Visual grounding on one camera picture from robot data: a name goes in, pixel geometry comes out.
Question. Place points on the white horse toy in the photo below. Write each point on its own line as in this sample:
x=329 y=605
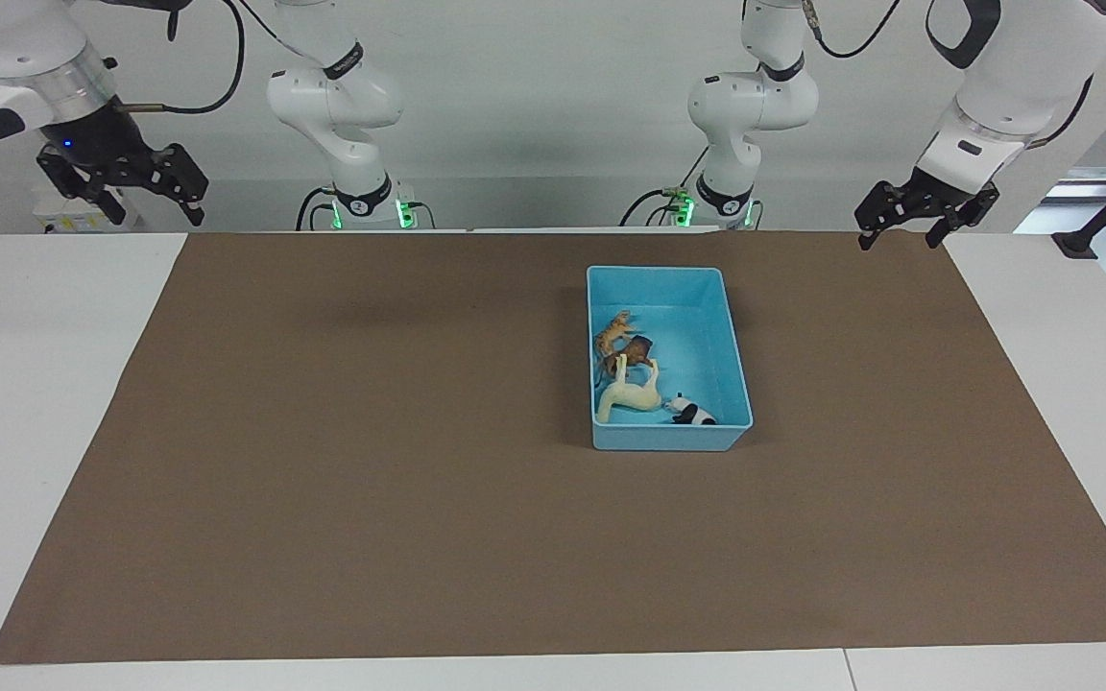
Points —
x=630 y=395

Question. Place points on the white power strip box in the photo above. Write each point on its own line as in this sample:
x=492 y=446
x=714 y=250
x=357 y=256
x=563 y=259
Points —
x=59 y=216

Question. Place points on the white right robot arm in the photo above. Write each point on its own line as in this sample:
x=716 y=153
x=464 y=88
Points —
x=15 y=38

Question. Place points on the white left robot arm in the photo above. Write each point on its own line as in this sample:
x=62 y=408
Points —
x=1023 y=58

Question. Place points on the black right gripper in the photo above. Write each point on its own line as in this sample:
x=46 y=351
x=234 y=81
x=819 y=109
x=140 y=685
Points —
x=97 y=144

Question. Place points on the black and white panda toy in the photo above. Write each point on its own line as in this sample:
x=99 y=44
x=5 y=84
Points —
x=695 y=414

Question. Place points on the brown table mat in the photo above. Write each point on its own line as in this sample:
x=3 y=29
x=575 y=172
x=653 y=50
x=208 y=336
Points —
x=371 y=499

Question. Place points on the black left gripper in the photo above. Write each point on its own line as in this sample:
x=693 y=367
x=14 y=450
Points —
x=937 y=203

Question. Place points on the light blue plastic storage box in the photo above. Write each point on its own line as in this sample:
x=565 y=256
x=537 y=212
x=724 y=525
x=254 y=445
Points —
x=707 y=336

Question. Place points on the brown lion toy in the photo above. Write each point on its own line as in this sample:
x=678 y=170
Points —
x=639 y=350

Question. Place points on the orange tiger toy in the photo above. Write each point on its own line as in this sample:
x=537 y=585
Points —
x=611 y=334

